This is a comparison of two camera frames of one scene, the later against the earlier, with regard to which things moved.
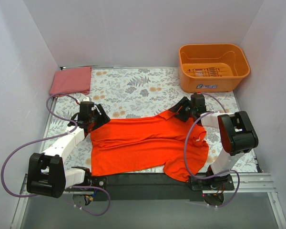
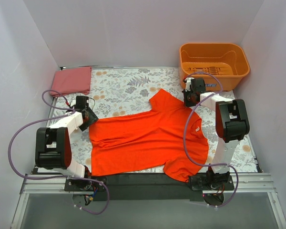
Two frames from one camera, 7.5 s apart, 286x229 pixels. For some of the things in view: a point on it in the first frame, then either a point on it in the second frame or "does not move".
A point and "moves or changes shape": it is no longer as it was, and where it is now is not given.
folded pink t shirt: [76, 80] does not move
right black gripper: [182, 109] to [189, 100]
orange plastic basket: [211, 67] does not move
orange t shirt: [148, 144] moves or changes shape
